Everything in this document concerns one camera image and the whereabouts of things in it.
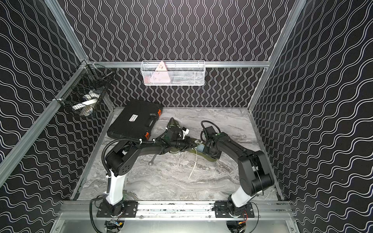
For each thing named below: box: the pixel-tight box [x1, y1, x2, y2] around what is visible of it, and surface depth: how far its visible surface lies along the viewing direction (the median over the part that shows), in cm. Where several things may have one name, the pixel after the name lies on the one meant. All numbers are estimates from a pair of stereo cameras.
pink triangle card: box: [143, 61, 171, 84], surface depth 92 cm
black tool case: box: [107, 99, 163, 141], surface depth 107 cm
